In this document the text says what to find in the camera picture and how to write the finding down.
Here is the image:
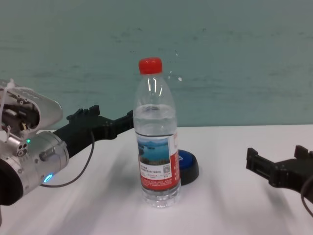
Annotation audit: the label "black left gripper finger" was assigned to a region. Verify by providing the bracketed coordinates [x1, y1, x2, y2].
[66, 104, 101, 121]
[104, 109, 135, 138]

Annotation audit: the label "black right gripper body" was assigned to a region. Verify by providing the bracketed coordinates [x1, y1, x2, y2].
[269, 158, 313, 197]

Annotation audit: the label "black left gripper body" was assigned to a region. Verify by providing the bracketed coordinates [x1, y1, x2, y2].
[52, 115, 118, 160]

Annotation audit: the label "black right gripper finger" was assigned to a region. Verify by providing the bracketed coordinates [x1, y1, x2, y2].
[246, 147, 276, 186]
[294, 145, 313, 162]

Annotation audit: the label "blue button black base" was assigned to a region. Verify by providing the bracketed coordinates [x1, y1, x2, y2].
[178, 149, 200, 186]

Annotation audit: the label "clear water bottle red cap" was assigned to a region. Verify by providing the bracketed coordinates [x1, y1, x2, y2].
[133, 56, 182, 210]

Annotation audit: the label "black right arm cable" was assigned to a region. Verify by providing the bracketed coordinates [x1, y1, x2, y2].
[300, 178, 313, 219]

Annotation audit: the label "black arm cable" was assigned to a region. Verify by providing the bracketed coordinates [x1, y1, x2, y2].
[300, 178, 313, 219]
[40, 130, 96, 188]

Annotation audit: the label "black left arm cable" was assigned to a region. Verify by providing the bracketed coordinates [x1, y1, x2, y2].
[40, 130, 96, 188]

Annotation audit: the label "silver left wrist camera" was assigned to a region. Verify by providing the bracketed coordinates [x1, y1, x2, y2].
[0, 78, 64, 142]

